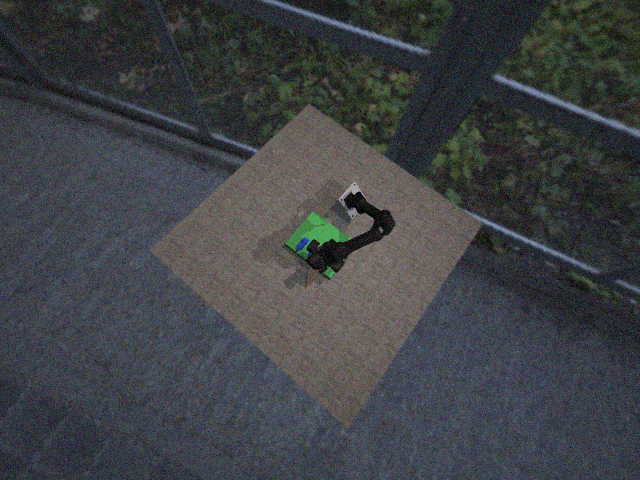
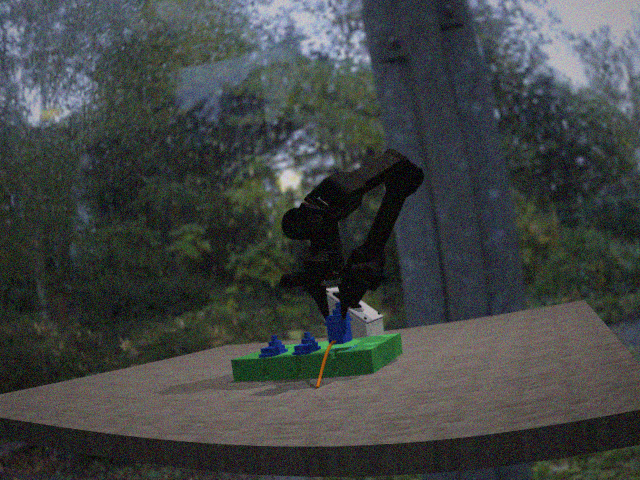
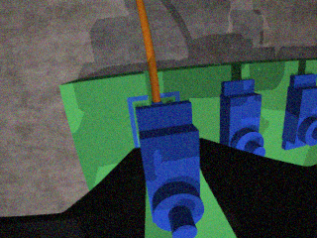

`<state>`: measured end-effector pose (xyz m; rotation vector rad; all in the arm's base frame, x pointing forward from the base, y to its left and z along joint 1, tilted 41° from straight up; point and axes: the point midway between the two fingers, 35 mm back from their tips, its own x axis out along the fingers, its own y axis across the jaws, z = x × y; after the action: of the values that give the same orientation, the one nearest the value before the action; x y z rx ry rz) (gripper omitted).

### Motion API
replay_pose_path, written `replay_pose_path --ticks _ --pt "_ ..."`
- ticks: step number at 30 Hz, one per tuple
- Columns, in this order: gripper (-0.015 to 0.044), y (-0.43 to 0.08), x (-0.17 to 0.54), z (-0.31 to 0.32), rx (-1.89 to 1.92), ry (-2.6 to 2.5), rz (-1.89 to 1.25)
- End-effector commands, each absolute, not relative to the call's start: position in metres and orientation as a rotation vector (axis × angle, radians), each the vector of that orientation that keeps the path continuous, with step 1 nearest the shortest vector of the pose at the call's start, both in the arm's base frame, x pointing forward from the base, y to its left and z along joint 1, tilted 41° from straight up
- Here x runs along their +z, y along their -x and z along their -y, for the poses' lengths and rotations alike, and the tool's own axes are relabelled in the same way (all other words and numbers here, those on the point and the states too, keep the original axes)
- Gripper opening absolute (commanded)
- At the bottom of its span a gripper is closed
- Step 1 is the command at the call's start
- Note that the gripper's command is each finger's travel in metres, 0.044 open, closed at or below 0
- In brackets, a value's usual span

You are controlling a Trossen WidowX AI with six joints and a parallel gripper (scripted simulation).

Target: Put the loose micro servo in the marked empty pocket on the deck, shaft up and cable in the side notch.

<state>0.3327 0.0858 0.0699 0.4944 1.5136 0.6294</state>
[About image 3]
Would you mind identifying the green flat plate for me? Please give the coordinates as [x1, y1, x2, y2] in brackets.
[59, 57, 317, 238]

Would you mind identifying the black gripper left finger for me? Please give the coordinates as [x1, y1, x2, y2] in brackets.
[0, 148, 146, 238]

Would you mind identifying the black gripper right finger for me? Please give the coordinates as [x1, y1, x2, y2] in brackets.
[198, 138, 317, 238]

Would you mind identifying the blue micro servo with orange cable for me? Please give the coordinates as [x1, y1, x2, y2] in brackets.
[135, 0, 203, 238]

